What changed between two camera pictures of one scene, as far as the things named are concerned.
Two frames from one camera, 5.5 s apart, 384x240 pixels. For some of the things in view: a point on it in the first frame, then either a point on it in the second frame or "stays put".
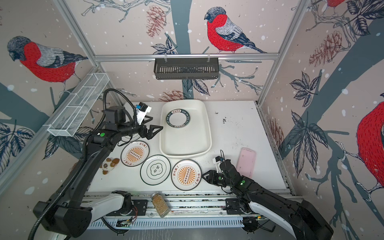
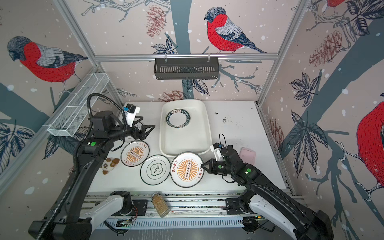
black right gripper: x=212 y=177 → x=212 y=167
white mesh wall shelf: x=79 y=104 stays put
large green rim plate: x=178 y=118 stays put
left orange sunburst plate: x=134 y=153 stays put
